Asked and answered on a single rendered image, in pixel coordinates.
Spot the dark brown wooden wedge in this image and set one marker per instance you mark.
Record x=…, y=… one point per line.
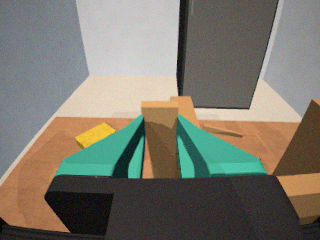
x=160, y=119
x=217, y=130

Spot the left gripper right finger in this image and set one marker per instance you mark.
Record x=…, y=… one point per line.
x=211, y=156

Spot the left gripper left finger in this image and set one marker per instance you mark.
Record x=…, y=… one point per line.
x=111, y=155

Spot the yellow sponge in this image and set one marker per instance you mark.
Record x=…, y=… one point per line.
x=94, y=135

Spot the brown wooden rail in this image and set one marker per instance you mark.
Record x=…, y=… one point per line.
x=304, y=193

